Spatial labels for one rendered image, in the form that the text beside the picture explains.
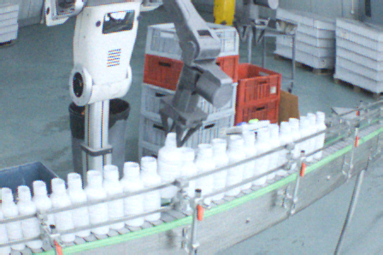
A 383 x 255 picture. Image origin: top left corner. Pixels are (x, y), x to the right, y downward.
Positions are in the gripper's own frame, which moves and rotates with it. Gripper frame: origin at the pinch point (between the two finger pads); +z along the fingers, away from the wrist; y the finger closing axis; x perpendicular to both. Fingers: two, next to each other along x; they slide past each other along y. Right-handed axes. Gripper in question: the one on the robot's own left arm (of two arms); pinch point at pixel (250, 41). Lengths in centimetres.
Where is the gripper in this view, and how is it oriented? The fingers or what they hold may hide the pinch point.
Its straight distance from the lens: 178.6
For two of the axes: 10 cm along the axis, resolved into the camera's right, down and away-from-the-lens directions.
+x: -7.3, 1.6, -6.6
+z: -0.8, 9.5, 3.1
